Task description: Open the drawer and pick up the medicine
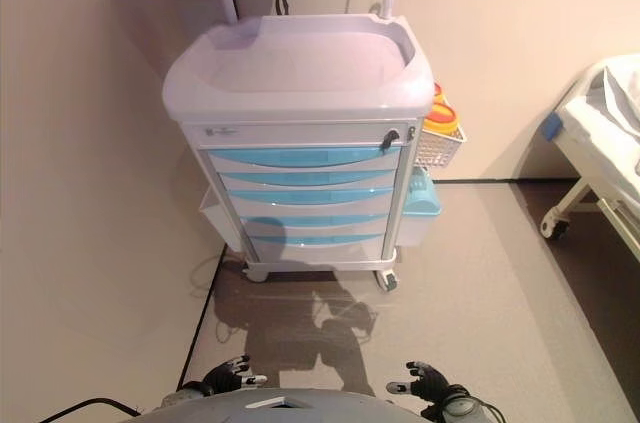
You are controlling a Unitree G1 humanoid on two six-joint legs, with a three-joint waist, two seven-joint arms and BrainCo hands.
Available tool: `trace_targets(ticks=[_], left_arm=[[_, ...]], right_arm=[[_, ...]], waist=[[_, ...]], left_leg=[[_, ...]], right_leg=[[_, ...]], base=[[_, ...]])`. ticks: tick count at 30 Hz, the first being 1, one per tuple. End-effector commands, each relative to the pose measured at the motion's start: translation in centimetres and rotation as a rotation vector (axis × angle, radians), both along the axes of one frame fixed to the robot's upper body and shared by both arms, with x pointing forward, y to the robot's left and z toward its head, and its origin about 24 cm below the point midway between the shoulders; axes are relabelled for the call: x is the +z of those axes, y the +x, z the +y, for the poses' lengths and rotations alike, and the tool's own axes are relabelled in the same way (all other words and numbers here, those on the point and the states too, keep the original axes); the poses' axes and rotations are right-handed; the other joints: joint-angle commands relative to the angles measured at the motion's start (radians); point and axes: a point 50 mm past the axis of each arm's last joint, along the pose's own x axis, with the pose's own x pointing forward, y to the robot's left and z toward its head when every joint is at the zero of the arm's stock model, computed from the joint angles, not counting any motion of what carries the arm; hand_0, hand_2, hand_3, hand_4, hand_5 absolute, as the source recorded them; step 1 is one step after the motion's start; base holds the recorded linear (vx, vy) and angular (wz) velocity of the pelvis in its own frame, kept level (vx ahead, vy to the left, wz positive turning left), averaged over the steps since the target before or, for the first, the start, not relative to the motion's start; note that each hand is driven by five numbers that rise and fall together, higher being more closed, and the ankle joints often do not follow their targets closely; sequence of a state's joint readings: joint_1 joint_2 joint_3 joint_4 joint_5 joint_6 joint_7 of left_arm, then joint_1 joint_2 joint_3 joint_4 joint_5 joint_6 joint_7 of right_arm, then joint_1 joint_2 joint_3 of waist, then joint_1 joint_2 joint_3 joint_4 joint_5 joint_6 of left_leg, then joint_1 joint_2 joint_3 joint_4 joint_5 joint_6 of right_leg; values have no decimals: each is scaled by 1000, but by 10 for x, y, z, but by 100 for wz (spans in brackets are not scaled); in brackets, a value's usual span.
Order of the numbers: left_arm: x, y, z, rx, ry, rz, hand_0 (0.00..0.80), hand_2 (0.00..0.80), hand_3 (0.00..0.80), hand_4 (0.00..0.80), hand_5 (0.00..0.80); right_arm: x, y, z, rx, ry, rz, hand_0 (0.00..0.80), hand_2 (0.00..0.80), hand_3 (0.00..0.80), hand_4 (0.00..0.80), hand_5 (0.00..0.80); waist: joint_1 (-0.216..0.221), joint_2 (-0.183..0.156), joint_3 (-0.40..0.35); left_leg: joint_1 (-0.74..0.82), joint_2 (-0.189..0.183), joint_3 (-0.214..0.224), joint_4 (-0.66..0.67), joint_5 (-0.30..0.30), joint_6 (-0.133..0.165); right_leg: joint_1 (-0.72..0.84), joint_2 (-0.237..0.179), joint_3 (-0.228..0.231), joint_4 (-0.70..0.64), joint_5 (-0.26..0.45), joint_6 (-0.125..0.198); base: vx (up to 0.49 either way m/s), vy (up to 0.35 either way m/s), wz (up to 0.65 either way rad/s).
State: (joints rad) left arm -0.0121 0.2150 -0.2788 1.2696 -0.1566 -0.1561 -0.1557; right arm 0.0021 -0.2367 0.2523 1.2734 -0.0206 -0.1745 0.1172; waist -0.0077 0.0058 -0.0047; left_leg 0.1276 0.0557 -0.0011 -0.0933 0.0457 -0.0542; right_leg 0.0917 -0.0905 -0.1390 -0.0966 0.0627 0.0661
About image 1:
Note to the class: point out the black baseboard strip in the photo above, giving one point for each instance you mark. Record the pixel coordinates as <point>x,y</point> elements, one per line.
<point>201,315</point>
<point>475,180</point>

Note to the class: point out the white medical cart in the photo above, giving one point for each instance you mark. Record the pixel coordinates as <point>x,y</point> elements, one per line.
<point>300,103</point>

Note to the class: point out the light blue waste bin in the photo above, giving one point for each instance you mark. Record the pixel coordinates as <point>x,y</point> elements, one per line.
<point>425,203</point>

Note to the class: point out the white bed mattress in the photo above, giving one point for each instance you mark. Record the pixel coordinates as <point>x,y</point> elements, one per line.
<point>595,128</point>

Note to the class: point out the cart caster wheel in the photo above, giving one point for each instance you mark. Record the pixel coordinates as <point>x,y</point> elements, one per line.
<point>390,282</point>

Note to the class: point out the white square bin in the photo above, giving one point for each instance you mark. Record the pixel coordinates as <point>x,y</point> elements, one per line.
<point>415,231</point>

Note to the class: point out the white hospital bed frame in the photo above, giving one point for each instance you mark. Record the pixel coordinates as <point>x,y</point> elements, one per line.
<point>575,198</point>

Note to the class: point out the robot left hand black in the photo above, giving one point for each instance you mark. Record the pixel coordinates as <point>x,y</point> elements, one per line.
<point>222,379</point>

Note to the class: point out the robot torso grey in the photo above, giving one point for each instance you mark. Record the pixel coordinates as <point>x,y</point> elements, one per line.
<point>225,410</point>

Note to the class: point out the black cart key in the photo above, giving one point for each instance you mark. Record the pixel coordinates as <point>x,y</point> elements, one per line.
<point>388,141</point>

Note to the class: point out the robot right hand black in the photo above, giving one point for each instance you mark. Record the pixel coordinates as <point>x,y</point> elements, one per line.
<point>431,387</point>

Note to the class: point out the bed caster wheel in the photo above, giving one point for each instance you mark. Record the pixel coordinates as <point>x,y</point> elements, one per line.
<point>557,229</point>

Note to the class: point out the blue bed corner bumper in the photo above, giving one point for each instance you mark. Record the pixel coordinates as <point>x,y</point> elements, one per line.
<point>551,127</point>

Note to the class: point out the white side storage bin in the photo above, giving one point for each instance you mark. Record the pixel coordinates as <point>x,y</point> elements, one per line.
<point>220,223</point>

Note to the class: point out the yellow sharps container red lid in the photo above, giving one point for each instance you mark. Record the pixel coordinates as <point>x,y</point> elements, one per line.
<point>441,126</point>
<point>438,93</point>

